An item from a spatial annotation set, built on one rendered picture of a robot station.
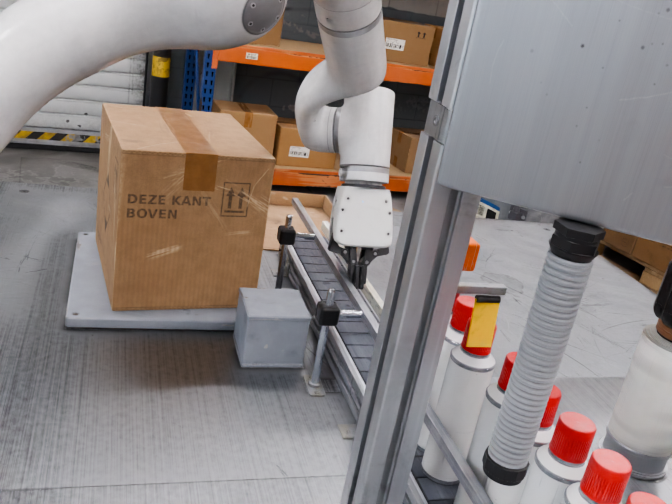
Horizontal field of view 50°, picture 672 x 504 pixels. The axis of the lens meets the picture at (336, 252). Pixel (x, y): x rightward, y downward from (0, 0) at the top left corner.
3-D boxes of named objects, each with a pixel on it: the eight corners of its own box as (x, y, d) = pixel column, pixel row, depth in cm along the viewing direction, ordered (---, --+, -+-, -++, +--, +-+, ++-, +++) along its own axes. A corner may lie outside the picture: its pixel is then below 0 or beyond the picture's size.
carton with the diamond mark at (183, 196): (255, 308, 125) (276, 158, 115) (111, 311, 115) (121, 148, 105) (215, 240, 150) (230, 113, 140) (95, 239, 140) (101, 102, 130)
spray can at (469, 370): (465, 488, 84) (510, 337, 77) (422, 481, 84) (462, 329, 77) (460, 460, 89) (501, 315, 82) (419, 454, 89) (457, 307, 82)
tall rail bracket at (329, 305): (352, 391, 109) (373, 294, 103) (306, 391, 107) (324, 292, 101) (347, 379, 112) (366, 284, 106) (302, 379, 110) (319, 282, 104)
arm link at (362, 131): (330, 163, 117) (386, 166, 115) (335, 82, 117) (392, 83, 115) (339, 167, 125) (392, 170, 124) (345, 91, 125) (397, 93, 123)
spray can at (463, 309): (460, 455, 90) (501, 311, 83) (424, 459, 88) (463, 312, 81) (440, 429, 95) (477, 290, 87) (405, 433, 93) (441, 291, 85)
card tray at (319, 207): (356, 255, 161) (359, 239, 160) (241, 249, 153) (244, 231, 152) (323, 209, 187) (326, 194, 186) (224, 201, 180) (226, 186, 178)
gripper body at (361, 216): (341, 176, 115) (336, 245, 116) (400, 181, 118) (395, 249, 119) (328, 178, 122) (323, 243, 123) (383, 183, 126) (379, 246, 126)
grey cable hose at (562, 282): (532, 487, 55) (617, 236, 48) (492, 490, 54) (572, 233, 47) (511, 458, 58) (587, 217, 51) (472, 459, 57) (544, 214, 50)
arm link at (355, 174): (346, 163, 115) (345, 182, 115) (397, 168, 118) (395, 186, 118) (330, 166, 123) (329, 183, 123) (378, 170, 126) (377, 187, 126)
